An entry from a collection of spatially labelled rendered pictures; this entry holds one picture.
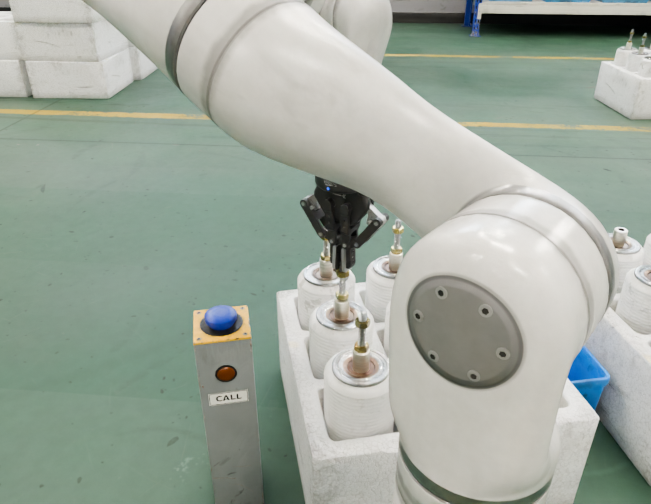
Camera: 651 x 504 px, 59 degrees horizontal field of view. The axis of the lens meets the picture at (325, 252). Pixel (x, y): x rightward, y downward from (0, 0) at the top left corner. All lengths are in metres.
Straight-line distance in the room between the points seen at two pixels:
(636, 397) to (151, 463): 0.77
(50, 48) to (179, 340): 2.26
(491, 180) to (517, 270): 0.08
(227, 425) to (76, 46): 2.62
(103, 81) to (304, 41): 2.89
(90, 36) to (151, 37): 2.80
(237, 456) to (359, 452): 0.18
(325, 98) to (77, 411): 0.91
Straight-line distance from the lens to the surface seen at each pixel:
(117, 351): 1.26
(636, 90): 2.99
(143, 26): 0.39
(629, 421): 1.08
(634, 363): 1.04
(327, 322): 0.84
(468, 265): 0.26
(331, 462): 0.76
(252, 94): 0.33
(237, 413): 0.80
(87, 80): 3.24
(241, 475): 0.88
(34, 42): 3.32
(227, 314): 0.73
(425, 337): 0.29
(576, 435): 0.89
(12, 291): 1.56
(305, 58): 0.33
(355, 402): 0.74
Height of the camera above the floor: 0.75
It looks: 29 degrees down
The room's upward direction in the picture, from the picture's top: straight up
